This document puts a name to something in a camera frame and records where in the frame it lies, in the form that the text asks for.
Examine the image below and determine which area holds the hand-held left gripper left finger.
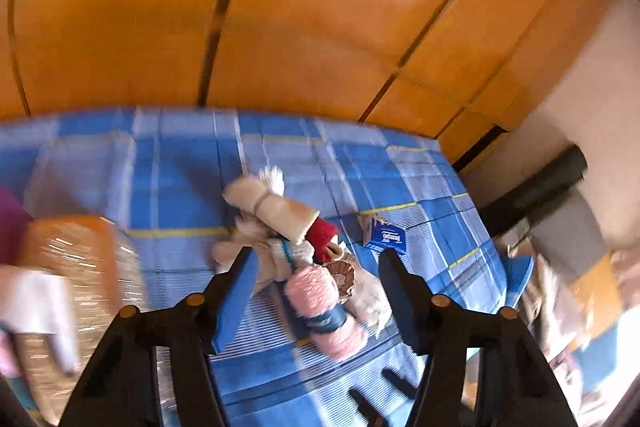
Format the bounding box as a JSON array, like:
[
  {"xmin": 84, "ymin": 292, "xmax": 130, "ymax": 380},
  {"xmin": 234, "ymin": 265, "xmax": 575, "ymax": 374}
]
[{"xmin": 59, "ymin": 247, "xmax": 261, "ymax": 427}]

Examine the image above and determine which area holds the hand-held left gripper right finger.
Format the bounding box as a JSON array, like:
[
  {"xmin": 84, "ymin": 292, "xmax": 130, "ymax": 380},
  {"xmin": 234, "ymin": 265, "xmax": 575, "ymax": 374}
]
[{"xmin": 377, "ymin": 249, "xmax": 581, "ymax": 427}]

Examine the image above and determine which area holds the beige cloth pouch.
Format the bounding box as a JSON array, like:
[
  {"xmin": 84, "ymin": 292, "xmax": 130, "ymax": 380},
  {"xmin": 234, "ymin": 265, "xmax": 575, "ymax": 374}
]
[{"xmin": 330, "ymin": 243, "xmax": 395, "ymax": 334}]

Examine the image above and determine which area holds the blue tissue pack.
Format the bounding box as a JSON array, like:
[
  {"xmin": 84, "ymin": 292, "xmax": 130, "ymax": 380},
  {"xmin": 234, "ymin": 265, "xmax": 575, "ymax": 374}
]
[{"xmin": 362, "ymin": 221, "xmax": 407, "ymax": 256}]

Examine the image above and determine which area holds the pink yarn skein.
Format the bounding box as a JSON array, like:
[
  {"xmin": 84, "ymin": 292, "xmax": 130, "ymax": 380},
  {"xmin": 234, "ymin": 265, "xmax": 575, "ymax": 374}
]
[{"xmin": 284, "ymin": 266, "xmax": 367, "ymax": 362}]

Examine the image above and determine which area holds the red yarn ball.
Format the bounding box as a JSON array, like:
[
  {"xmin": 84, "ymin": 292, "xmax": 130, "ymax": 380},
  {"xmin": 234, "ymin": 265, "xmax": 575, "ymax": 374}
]
[{"xmin": 306, "ymin": 218, "xmax": 342, "ymax": 264}]

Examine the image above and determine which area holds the beige cloth roll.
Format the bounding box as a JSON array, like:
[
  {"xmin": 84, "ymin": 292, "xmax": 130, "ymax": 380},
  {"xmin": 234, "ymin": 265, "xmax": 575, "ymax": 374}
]
[{"xmin": 221, "ymin": 166, "xmax": 321, "ymax": 244}]

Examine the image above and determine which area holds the patterned storage basket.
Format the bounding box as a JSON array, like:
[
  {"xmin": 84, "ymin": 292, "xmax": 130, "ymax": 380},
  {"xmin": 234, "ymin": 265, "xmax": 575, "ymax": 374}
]
[{"xmin": 15, "ymin": 215, "xmax": 161, "ymax": 425}]

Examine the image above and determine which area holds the blue plaid bed sheet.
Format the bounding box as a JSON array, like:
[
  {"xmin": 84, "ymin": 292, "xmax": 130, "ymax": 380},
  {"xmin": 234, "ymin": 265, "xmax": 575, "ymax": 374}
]
[{"xmin": 0, "ymin": 107, "xmax": 533, "ymax": 427}]

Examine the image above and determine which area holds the pile of colourful clutter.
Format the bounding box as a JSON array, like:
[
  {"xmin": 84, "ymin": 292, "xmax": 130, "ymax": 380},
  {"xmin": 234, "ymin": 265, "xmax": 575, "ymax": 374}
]
[{"xmin": 520, "ymin": 237, "xmax": 640, "ymax": 413}]

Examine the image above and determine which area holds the magenta cloth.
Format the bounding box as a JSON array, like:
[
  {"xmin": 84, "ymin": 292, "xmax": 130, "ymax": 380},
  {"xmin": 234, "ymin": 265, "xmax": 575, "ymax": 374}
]
[{"xmin": 0, "ymin": 187, "xmax": 33, "ymax": 265}]

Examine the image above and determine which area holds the orange wooden wardrobe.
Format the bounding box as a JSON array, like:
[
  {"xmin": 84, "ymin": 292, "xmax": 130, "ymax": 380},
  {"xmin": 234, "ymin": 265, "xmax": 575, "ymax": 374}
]
[{"xmin": 0, "ymin": 0, "xmax": 626, "ymax": 168}]

